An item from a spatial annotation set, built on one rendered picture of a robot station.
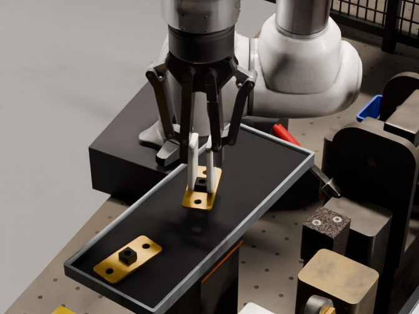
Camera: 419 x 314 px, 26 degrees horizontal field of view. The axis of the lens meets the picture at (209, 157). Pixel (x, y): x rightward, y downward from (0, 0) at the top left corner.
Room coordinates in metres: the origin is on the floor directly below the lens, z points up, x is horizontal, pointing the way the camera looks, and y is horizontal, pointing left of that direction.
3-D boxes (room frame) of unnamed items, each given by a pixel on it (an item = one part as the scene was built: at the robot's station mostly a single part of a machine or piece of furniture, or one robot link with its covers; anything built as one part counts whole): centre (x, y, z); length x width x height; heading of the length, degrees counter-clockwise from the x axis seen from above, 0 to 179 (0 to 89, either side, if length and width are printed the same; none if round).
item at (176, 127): (0.90, 0.04, 1.26); 0.03 x 0.01 x 0.05; 80
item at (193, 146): (0.90, 0.02, 1.23); 0.03 x 0.01 x 0.07; 170
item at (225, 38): (0.90, 0.01, 1.39); 0.08 x 0.07 x 0.09; 80
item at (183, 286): (0.90, 0.01, 1.16); 0.37 x 0.14 x 0.02; 145
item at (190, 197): (0.90, 0.01, 1.20); 0.08 x 0.04 x 0.01; 170
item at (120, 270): (0.80, 0.10, 1.17); 0.08 x 0.04 x 0.01; 137
